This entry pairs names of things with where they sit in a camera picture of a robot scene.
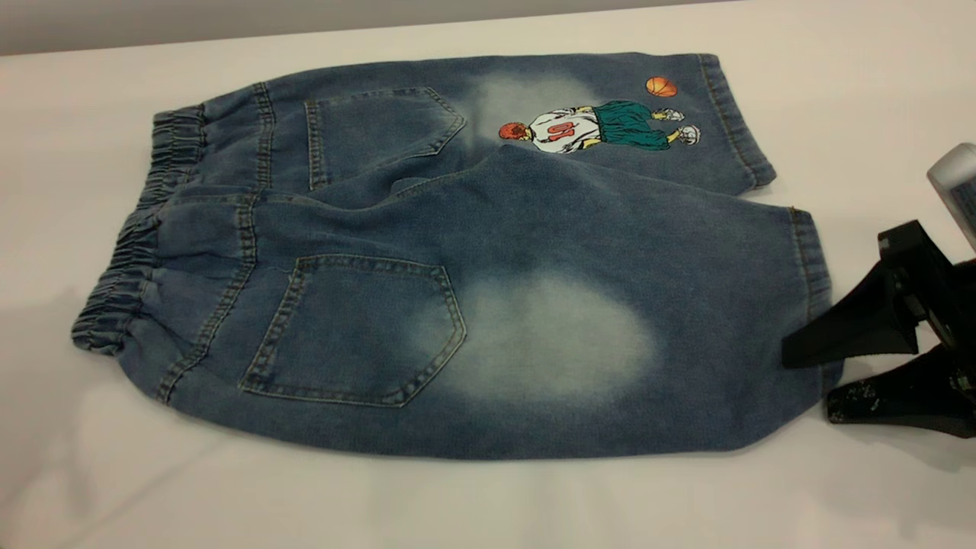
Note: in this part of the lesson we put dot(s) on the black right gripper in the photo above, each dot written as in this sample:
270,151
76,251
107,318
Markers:
926,282

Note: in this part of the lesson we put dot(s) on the blue denim shorts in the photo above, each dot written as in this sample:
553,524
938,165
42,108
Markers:
534,229

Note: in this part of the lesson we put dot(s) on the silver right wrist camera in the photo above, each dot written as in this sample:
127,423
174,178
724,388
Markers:
957,191

